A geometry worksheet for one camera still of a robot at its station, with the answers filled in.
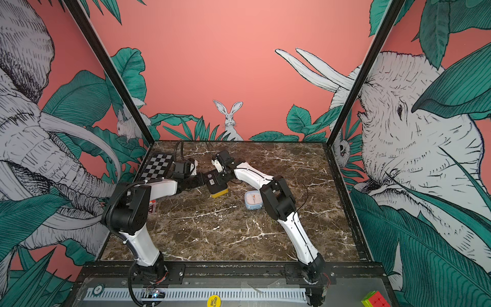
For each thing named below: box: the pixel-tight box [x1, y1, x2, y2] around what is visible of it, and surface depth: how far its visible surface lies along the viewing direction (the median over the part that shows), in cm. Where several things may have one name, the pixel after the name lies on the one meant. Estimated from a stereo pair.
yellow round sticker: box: [206, 294, 222, 307], surface depth 70 cm
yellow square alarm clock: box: [204, 170, 229, 199], surface depth 97 cm
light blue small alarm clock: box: [244, 190, 264, 211], surface depth 94 cm
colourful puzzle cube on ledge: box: [360, 290, 392, 307], surface depth 67 cm
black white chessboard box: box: [138, 152, 174, 182], surface depth 106 cm
